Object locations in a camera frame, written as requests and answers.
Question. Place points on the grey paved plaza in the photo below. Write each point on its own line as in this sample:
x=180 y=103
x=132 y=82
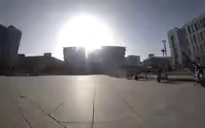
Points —
x=100 y=100

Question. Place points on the tall dark building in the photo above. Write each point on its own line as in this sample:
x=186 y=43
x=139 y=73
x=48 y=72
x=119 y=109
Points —
x=3 y=43

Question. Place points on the pole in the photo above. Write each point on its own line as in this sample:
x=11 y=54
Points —
x=164 y=48

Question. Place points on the person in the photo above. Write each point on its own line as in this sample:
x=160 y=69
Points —
x=199 y=71
x=162 y=74

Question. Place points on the dark mid-rise building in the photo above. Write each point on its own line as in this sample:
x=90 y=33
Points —
x=103 y=58

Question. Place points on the low grey building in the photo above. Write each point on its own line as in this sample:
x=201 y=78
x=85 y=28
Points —
x=156 y=62

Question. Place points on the white multi-storey building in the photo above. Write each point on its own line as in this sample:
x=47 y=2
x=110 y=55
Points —
x=195 y=40

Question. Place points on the low dark building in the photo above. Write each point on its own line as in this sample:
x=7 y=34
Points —
x=40 y=63

